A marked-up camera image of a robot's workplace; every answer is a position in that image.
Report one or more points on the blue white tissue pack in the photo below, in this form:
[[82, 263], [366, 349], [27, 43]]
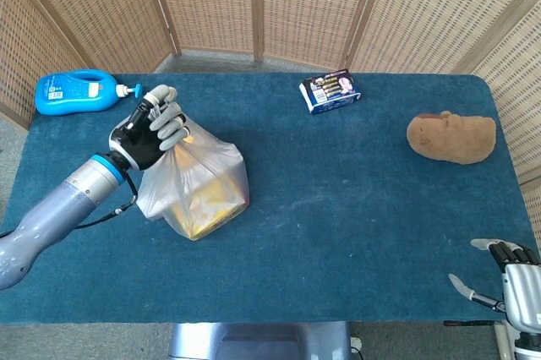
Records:
[[331, 94]]

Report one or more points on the clear plastic shopping bag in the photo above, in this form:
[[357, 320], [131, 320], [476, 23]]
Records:
[[198, 165]]

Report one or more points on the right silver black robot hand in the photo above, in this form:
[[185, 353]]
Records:
[[522, 292]]

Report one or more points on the teal blue table mat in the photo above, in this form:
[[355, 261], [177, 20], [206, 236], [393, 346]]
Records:
[[338, 216]]

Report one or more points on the woven rattan folding screen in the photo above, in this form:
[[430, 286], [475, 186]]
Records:
[[304, 5]]

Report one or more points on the blue pump detergent bottle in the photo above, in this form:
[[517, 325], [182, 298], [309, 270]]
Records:
[[72, 94]]

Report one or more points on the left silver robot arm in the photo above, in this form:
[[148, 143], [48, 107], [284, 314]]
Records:
[[59, 208]]

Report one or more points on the brown plush toy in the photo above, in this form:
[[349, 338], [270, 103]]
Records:
[[456, 140]]

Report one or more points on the left black grey robot hand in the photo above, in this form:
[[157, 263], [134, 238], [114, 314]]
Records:
[[141, 140]]

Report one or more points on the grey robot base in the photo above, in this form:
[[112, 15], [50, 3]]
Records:
[[258, 343]]

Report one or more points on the yellow cardboard snack box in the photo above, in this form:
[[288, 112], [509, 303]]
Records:
[[207, 212]]

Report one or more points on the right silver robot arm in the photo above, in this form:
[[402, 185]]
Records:
[[528, 347]]

